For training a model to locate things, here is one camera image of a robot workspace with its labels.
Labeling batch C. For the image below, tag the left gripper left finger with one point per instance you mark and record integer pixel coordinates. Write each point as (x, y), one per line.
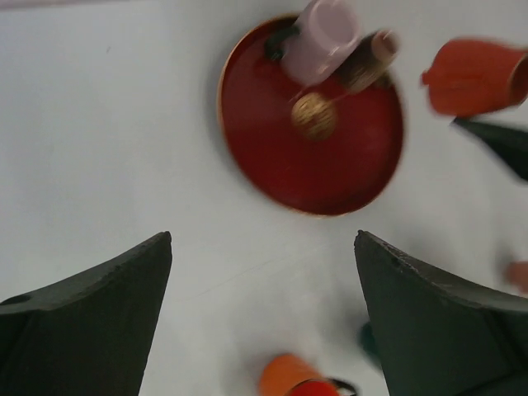
(91, 333)

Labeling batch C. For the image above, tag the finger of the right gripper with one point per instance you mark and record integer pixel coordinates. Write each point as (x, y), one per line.
(508, 143)

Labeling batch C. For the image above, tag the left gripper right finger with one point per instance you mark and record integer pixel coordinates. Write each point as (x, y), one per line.
(437, 333)

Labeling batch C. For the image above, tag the small orange cup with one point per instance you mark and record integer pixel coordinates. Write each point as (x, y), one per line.
(470, 77)

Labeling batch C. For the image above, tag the red mug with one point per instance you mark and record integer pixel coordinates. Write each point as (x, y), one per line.
(324, 387)

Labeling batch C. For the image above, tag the orange mug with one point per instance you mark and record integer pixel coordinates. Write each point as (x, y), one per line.
(283, 373)

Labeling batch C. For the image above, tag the brown textured cup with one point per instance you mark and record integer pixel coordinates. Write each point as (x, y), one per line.
(370, 61)

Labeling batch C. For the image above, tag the lilac mug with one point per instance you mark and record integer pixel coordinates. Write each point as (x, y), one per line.
(329, 31)

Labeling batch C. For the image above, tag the round red tray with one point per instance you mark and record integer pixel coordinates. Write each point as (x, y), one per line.
(320, 150)

